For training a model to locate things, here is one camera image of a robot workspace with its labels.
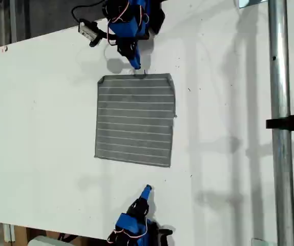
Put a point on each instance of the grey striped towel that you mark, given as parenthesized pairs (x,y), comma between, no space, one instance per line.
(134,120)

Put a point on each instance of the black clamp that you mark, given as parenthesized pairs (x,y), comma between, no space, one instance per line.
(290,122)

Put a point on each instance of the black camera stalk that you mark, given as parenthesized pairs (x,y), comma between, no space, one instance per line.
(98,38)
(165,232)

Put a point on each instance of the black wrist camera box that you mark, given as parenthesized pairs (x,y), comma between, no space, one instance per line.
(163,240)
(86,29)

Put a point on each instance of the white table leg bracket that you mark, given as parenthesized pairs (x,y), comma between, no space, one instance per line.
(8,232)

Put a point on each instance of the steel post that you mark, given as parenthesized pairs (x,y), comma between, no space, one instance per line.
(281,77)

